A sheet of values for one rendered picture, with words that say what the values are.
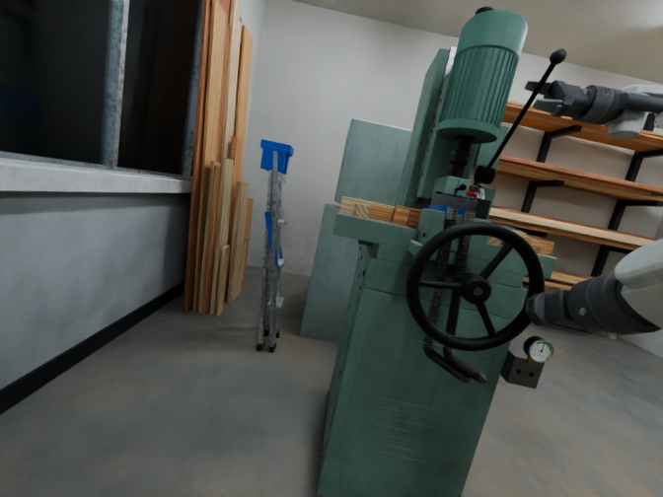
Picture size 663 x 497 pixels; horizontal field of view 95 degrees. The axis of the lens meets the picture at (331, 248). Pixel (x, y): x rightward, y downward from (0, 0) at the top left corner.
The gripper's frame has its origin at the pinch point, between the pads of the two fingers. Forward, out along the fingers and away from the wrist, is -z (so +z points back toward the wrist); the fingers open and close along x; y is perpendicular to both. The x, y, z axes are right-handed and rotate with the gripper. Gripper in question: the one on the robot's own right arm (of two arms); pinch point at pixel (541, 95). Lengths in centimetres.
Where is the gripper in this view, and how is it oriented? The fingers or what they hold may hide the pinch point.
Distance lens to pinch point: 107.0
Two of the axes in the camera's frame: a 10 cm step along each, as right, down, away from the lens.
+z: 9.8, 2.0, -0.4
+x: -1.9, 7.7, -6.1
